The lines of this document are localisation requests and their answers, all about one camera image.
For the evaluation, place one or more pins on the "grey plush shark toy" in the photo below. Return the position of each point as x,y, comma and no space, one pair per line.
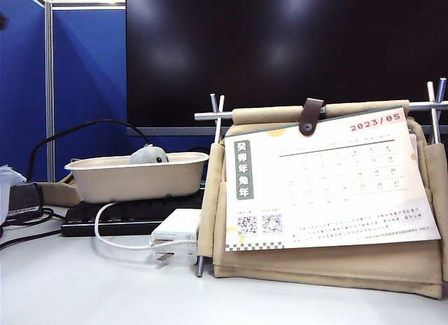
147,154

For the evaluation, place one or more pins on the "beige paper lunch box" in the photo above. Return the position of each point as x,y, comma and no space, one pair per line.
140,185

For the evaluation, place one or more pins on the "small black box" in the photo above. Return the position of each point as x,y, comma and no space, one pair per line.
22,197

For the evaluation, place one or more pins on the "white crumpled paper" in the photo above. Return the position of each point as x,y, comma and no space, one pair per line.
5,192

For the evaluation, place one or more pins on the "white power adapter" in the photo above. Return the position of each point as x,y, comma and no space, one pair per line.
175,223

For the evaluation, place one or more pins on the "2023 calendar card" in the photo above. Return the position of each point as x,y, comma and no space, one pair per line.
315,206

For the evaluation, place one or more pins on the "black keyboard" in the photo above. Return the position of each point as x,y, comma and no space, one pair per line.
133,216

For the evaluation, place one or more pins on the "large black monitor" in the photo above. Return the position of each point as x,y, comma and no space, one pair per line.
280,59

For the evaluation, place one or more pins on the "beige canvas organizer bag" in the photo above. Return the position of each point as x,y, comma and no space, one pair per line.
315,269

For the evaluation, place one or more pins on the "blue partition panel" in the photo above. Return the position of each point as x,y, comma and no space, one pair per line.
21,94
87,76

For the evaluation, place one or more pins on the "beige cloth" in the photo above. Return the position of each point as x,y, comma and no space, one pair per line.
59,193

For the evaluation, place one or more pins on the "aluminium partition frame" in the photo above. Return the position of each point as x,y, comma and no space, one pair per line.
49,94

